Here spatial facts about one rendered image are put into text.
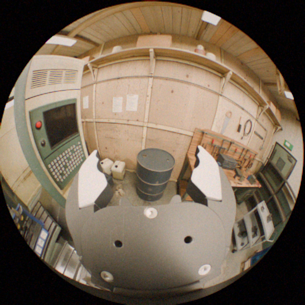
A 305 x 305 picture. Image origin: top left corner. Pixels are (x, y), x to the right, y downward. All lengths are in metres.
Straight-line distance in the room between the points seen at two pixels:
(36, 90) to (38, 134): 0.31
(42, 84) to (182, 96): 1.68
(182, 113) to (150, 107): 0.55
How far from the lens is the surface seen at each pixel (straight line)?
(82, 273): 1.06
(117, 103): 1.79
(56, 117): 0.81
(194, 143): 1.65
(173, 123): 1.56
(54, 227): 1.06
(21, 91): 0.33
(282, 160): 3.67
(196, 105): 1.60
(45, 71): 0.88
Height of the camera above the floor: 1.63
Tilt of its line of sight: 32 degrees down
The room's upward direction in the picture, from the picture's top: 8 degrees clockwise
